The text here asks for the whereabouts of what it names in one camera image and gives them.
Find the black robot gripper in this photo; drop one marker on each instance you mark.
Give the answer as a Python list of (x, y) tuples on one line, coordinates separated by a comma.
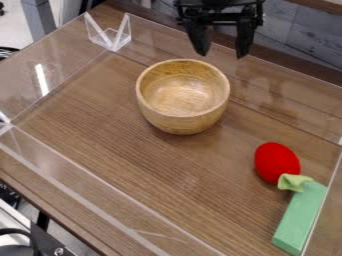
[(200, 13)]

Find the red plush strawberry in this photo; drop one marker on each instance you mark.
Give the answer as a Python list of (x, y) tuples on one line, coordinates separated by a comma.
[(279, 167)]

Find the wooden bowl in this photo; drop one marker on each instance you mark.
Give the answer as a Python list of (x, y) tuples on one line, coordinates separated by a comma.
[(183, 95)]

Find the green rectangular block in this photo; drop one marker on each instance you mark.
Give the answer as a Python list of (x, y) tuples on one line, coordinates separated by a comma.
[(299, 218)]

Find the clear acrylic enclosure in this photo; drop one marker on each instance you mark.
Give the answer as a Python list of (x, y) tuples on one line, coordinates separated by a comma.
[(136, 191)]

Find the grey table leg post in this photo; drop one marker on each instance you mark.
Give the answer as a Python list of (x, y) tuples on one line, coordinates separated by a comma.
[(40, 16)]

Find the black clamp bracket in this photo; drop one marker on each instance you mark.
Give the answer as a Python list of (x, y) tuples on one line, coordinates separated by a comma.
[(33, 242)]

